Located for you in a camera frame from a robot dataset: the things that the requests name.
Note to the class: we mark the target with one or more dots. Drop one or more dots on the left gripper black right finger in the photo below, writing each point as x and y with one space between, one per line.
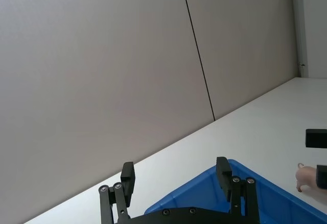
223 178

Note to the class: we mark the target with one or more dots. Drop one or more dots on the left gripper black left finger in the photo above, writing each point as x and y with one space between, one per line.
127 183

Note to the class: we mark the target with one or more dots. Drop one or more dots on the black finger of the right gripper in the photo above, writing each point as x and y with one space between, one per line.
322 176
316 138

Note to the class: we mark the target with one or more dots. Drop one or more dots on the pink toy pig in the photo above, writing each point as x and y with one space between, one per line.
306 178

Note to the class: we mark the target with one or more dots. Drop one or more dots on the blue plastic bin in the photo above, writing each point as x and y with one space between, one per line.
199 190

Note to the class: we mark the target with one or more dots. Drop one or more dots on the pale door frame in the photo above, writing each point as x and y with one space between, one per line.
297 27

